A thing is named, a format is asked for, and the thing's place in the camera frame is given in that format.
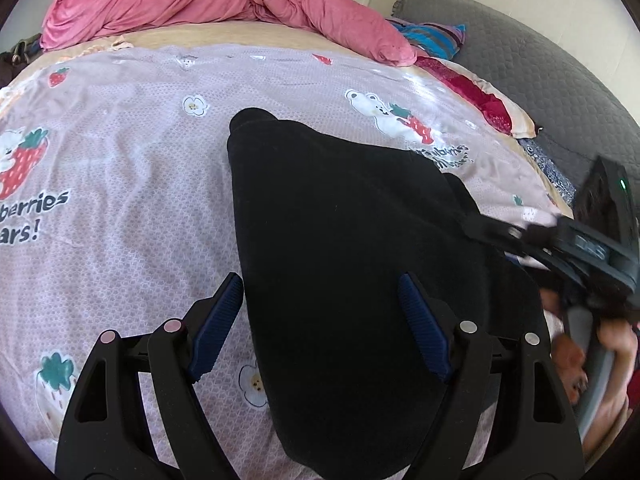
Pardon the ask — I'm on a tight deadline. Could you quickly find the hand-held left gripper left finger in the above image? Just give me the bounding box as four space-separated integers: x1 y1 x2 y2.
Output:
54 271 246 480

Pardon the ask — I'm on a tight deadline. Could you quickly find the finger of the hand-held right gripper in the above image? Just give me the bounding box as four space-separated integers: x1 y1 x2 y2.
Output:
460 211 560 252
515 246 591 288

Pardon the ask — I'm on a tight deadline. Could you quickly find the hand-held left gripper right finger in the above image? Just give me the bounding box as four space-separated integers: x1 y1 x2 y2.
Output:
397 272 586 480

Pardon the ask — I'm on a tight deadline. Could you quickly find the black and orange garment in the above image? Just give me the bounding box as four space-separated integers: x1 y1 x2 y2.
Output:
226 107 549 480

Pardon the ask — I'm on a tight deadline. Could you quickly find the dark clothes pile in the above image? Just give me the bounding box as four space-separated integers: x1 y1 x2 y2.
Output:
0 32 44 82

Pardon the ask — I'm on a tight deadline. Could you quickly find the person's right hand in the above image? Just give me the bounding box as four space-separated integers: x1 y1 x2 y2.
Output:
541 290 640 461

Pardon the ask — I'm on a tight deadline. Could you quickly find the blue floral cloth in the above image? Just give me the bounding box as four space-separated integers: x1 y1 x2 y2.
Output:
519 137 577 203

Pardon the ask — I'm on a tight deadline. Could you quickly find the lilac strawberry print bed sheet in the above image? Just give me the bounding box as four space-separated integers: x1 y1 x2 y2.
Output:
0 42 562 480

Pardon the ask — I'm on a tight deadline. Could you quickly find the red patterned cloth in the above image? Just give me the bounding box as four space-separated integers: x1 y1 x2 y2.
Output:
414 55 537 137

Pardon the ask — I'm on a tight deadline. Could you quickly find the grey quilted mat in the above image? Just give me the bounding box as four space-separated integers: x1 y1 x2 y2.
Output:
390 0 640 198

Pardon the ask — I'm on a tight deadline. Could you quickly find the blue striped cloth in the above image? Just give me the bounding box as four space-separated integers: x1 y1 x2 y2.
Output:
387 19 469 61

